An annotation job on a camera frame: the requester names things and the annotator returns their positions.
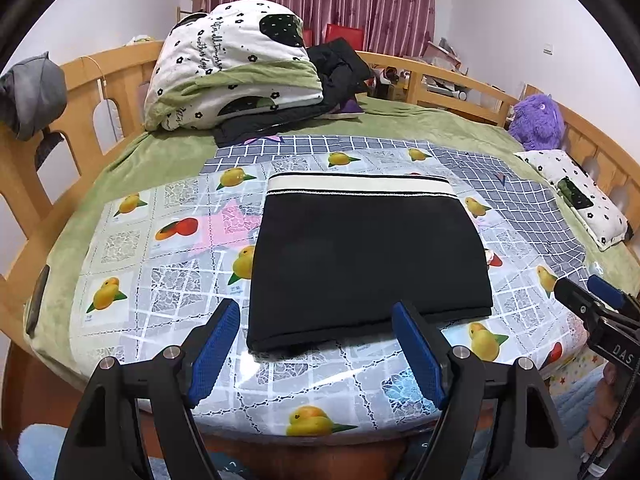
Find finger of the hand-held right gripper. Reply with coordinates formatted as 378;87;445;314
554;276;608;333
587;274;640;318

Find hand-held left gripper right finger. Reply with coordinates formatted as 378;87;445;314
391;300;573;480

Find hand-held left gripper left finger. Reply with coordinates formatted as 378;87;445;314
52;298;242;480

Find black pants white waistband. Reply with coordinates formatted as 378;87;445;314
246;172;495;353

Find person's right hand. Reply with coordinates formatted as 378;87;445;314
586;364;623;461

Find star printed bed sheet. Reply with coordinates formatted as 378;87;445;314
547;345;608;396

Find white floral pillow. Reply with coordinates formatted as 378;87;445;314
515;149;630;252

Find person's blue jeans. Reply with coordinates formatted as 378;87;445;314
545;385;601;461

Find fruit print plastic tablecloth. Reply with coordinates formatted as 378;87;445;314
67;147;596;438

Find purple plush toy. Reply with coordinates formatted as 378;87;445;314
509;92;565;152

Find blue fuzzy cloth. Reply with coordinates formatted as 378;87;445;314
17;424;68;480

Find green blanket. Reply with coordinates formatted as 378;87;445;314
22;97;631;381

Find purple white cloth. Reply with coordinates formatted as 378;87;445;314
327;99;366;120

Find folded white green quilt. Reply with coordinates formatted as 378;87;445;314
144;1;325;132

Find pile of black clothing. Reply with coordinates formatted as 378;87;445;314
215;39;376;147

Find grey cloth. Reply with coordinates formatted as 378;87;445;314
0;51;68;141

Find red chair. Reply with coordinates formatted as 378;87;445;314
325;23;364;53

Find wooden bed frame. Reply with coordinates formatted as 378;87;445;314
0;7;640;480

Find black strap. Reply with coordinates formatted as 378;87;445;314
36;130;66;171

